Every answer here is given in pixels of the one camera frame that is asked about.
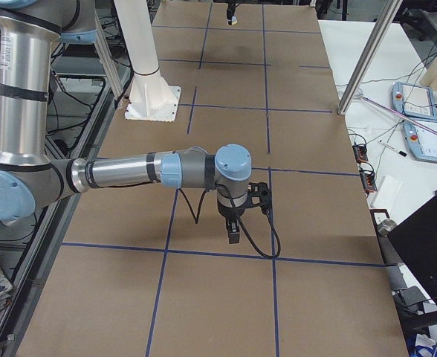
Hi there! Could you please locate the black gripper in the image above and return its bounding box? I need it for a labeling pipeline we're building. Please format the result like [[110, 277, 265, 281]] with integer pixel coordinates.
[[226, 0, 236, 19], [217, 202, 245, 244]]

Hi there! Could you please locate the lower orange connector board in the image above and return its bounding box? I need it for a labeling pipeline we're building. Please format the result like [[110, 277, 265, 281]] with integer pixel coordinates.
[[359, 170, 378, 194]]

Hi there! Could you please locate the orange connector board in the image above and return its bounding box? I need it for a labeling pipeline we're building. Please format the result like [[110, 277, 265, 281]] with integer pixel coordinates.
[[352, 144, 368, 164], [359, 170, 378, 194]]

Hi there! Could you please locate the upper orange connector board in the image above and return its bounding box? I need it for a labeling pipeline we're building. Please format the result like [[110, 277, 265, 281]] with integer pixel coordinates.
[[352, 144, 368, 164]]

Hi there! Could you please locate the silver metal cup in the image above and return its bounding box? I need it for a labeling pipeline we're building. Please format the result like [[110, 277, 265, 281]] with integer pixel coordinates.
[[377, 219, 397, 237]]

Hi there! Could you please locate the pink metal rod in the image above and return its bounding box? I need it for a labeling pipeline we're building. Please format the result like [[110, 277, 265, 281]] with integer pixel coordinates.
[[356, 93, 437, 146]]

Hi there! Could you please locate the white paper sheet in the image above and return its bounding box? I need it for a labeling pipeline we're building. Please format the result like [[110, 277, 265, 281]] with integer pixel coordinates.
[[371, 175, 404, 211]]

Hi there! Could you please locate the black marker pen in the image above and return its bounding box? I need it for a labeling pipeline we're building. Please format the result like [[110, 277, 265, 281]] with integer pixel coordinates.
[[378, 141, 407, 157]]

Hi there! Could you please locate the black monitor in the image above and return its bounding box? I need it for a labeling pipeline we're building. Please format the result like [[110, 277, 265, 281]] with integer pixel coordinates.
[[388, 191, 437, 305]]

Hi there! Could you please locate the lower teach pendant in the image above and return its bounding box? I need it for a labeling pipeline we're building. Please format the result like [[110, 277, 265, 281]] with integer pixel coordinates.
[[403, 121, 437, 163]]

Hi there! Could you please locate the teach pendant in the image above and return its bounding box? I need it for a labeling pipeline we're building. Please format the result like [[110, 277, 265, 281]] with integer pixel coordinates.
[[403, 121, 437, 163], [391, 82, 437, 120]]

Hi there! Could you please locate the upper teach pendant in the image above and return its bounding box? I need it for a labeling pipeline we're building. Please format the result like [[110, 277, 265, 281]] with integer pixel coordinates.
[[391, 82, 437, 120]]

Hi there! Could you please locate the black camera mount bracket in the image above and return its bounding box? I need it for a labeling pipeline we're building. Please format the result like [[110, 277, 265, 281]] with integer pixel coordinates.
[[245, 182, 272, 215]]

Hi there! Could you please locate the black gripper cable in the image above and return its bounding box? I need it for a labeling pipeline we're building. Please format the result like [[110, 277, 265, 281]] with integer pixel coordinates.
[[233, 200, 282, 259]]

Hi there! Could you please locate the white pedestal column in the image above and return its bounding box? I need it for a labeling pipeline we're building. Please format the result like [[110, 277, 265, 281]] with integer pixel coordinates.
[[114, 0, 181, 122]]

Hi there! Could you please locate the aluminium frame post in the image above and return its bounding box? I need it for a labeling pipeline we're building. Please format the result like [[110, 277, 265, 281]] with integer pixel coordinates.
[[337, 0, 402, 115]]

